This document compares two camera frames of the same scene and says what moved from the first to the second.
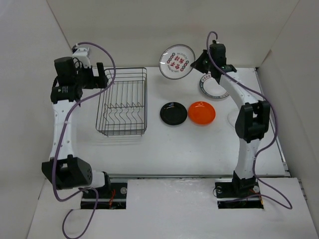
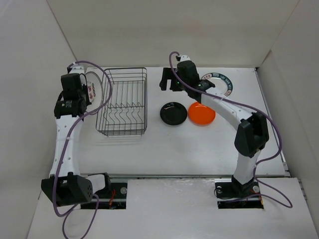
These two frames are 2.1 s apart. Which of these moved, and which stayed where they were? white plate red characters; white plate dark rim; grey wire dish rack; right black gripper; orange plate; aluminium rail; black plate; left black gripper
Moved: left black gripper; white plate red characters; right black gripper
Stayed: aluminium rail; black plate; white plate dark rim; orange plate; grey wire dish rack
